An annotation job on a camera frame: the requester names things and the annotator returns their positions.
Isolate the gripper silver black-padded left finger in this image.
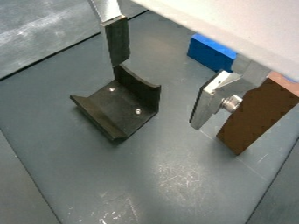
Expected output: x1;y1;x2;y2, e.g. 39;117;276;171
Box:
89;0;130;67

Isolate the blue shape sorting board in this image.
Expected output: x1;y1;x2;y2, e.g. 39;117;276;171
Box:
187;34;237;73

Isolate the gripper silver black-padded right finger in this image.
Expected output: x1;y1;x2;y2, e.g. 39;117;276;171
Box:
190;55;272;130

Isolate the brown arch block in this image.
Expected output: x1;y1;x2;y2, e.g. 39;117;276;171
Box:
218;72;299;155

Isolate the black curved holder stand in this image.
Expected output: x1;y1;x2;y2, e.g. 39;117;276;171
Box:
70;64;162;141

